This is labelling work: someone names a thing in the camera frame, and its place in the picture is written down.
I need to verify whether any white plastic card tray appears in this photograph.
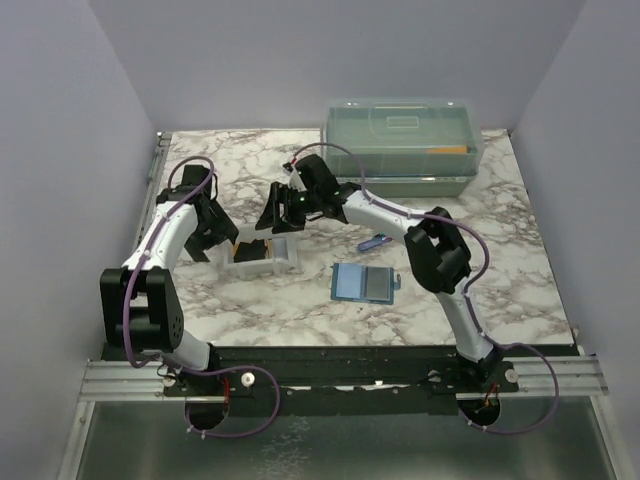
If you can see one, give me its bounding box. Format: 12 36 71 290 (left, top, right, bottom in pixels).
223 235 299 279

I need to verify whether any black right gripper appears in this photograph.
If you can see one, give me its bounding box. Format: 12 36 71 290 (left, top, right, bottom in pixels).
255 183 321 236

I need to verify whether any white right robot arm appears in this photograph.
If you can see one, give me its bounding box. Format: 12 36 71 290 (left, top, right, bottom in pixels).
255 154 502 392

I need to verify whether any blue transparent handle screwdriver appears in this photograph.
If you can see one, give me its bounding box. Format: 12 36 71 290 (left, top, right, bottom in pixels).
357 235 392 252

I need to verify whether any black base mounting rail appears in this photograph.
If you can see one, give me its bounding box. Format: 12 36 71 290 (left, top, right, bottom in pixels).
157 346 519 404

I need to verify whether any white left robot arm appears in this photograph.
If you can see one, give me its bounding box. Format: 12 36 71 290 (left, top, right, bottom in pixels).
100 156 239 395

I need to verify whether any clear lidded storage box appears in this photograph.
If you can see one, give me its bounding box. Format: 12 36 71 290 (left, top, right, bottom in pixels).
322 98 485 199

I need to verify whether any blue leather card holder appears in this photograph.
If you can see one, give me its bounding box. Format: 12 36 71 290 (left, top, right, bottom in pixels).
331 263 401 305

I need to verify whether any aluminium frame rail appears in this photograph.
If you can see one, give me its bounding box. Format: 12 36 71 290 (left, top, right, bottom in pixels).
77 357 174 401

